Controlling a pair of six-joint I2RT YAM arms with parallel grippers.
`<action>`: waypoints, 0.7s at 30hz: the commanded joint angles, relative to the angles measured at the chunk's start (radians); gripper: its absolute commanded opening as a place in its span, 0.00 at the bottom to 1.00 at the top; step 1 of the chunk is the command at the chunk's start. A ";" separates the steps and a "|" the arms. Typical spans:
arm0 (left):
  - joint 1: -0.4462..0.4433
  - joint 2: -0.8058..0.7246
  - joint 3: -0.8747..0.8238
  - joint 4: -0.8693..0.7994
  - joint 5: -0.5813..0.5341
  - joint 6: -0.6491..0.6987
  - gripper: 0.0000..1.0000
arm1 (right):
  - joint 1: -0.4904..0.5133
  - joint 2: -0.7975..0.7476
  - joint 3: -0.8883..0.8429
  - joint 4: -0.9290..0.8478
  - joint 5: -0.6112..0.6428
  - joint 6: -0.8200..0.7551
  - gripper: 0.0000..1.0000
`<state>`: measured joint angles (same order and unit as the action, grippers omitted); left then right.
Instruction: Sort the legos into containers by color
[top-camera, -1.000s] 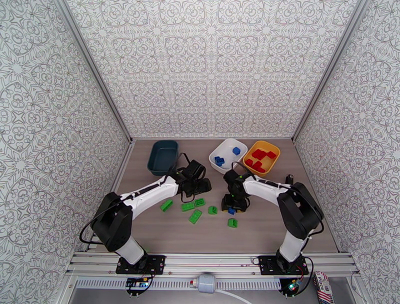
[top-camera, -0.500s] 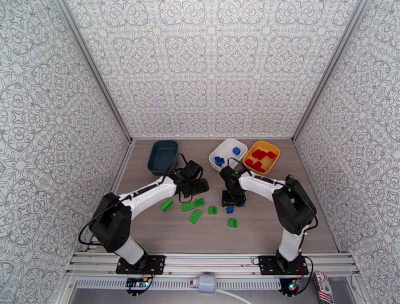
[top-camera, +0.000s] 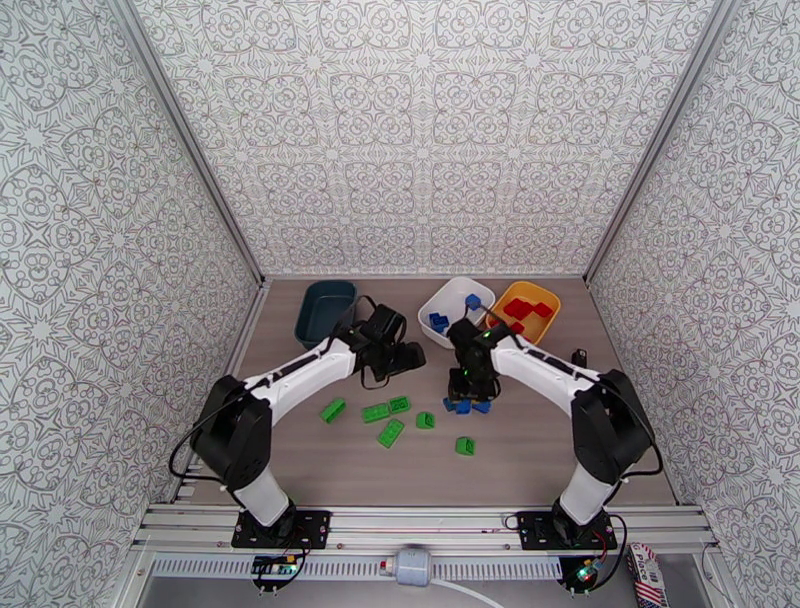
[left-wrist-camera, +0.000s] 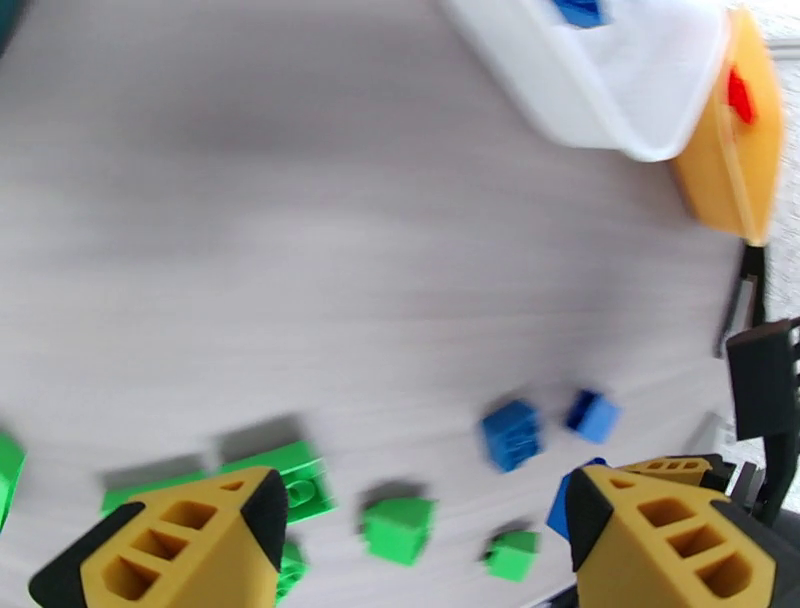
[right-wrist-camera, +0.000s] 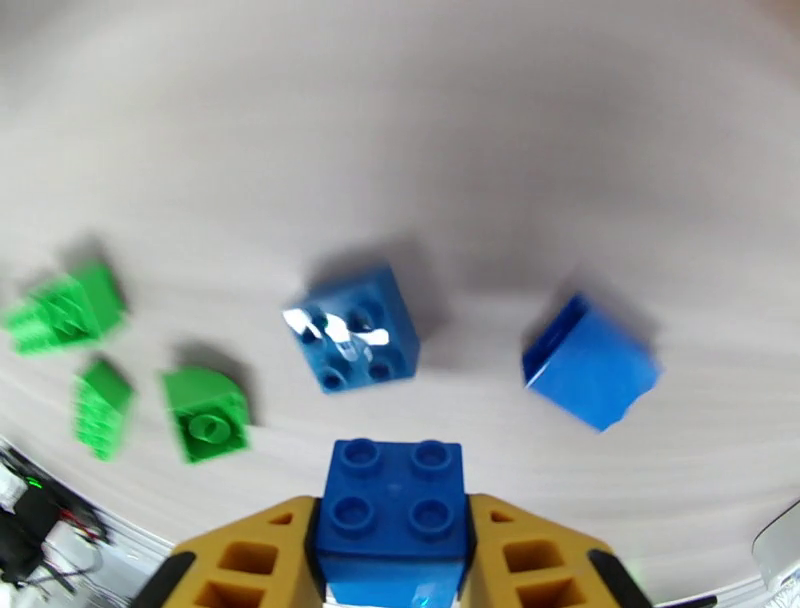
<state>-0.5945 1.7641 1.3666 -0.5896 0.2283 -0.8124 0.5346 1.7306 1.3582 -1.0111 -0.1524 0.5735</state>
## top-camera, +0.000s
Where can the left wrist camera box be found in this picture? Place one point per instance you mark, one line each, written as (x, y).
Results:
(386, 322)

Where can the blue lego brick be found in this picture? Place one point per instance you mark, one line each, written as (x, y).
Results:
(483, 407)
(450, 405)
(435, 317)
(464, 409)
(473, 302)
(441, 325)

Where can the small black stand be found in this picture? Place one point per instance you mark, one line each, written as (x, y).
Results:
(580, 357)

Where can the striped printed carton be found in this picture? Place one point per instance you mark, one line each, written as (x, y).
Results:
(647, 578)

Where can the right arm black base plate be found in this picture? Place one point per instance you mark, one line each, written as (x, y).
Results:
(531, 531)

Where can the aluminium side rail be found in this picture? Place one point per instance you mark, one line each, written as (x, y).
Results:
(247, 325)

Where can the dark teal plastic container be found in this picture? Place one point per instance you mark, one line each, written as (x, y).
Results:
(325, 312)

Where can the aluminium frame post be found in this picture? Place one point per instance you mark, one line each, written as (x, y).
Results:
(656, 144)
(192, 144)

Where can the green lego brick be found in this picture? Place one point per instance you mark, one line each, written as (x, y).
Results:
(400, 405)
(333, 410)
(390, 433)
(465, 445)
(375, 413)
(425, 420)

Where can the aluminium mounting rail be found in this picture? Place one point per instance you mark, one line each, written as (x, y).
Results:
(425, 522)

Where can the white tube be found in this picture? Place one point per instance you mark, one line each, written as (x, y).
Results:
(465, 594)

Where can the yellow plastic container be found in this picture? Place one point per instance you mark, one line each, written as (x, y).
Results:
(531, 290)

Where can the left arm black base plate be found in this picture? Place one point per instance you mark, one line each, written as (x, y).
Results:
(312, 528)

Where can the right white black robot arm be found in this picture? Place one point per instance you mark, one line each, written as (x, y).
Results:
(544, 369)

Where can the white cylindrical device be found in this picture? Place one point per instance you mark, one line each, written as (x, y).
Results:
(412, 565)

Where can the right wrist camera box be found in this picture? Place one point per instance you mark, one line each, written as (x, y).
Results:
(464, 340)

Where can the white plastic container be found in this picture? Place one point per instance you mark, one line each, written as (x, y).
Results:
(453, 297)

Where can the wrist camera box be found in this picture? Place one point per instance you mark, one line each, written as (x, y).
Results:
(386, 322)
(464, 340)

